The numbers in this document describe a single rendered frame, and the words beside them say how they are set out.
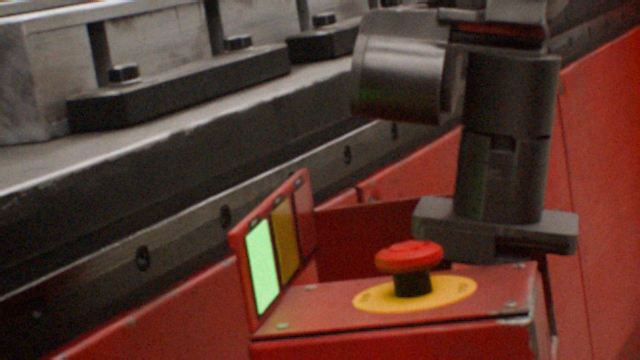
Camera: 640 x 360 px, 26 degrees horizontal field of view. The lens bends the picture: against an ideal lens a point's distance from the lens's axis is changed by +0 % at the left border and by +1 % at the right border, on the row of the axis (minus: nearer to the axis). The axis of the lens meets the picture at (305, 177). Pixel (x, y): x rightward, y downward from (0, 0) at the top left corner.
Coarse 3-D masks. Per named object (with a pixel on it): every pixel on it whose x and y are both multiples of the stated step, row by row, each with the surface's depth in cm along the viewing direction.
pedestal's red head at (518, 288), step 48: (288, 192) 88; (240, 240) 76; (336, 240) 94; (384, 240) 94; (288, 288) 85; (336, 288) 84; (480, 288) 78; (528, 288) 77; (288, 336) 76; (336, 336) 75; (384, 336) 74; (432, 336) 74; (480, 336) 73; (528, 336) 73
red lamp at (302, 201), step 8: (304, 184) 92; (296, 192) 89; (304, 192) 91; (296, 200) 89; (304, 200) 91; (296, 208) 89; (304, 208) 91; (296, 216) 89; (304, 216) 90; (312, 216) 93; (304, 224) 90; (312, 224) 92; (304, 232) 90; (312, 232) 92; (304, 240) 90; (312, 240) 92; (304, 248) 89; (312, 248) 92; (304, 256) 89
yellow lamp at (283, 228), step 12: (288, 204) 87; (276, 216) 83; (288, 216) 86; (276, 228) 83; (288, 228) 86; (276, 240) 83; (288, 240) 85; (288, 252) 85; (288, 264) 85; (288, 276) 84
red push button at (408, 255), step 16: (384, 256) 78; (400, 256) 77; (416, 256) 77; (432, 256) 77; (384, 272) 78; (400, 272) 77; (416, 272) 78; (400, 288) 78; (416, 288) 78; (432, 288) 79
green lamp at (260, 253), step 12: (264, 228) 80; (252, 240) 77; (264, 240) 80; (252, 252) 77; (264, 252) 79; (252, 264) 77; (264, 264) 79; (264, 276) 79; (276, 276) 81; (264, 288) 78; (276, 288) 81; (264, 300) 78
